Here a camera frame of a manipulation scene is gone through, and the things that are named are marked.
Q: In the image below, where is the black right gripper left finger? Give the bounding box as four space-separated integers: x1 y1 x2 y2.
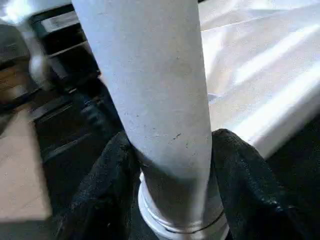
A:
53 129 142 240

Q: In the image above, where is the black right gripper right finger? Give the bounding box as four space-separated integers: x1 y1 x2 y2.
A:
211 128 320 240

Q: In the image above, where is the white plastic table top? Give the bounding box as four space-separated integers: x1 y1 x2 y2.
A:
197 0 320 161

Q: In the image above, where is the black work mat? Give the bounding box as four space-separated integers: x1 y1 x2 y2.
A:
32 74 320 240

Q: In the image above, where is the white plastic table leg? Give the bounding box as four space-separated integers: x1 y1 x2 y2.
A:
71 0 230 240

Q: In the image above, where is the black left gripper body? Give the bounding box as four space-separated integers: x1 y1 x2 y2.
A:
29 11 101 78

